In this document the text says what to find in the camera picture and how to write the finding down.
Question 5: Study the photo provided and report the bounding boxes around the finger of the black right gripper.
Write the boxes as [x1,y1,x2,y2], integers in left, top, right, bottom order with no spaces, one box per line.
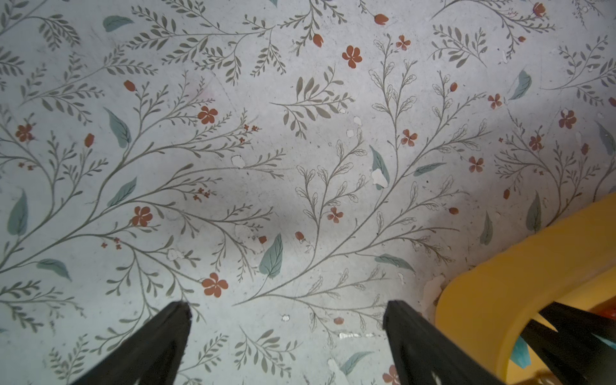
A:
[521,319,615,384]
[539,303,615,344]

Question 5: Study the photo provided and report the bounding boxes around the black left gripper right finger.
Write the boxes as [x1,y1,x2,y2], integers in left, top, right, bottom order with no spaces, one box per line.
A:
[383,300,502,384]

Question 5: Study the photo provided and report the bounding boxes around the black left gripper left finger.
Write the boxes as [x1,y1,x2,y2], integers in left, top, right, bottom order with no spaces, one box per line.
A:
[75,302,192,384]

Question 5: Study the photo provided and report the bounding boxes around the yellow plastic storage box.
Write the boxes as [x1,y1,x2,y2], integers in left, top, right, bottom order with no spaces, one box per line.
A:
[436,193,615,382]

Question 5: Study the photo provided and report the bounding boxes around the teal clothespin left pair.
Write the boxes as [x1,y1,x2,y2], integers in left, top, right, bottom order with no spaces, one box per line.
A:
[509,336,531,369]

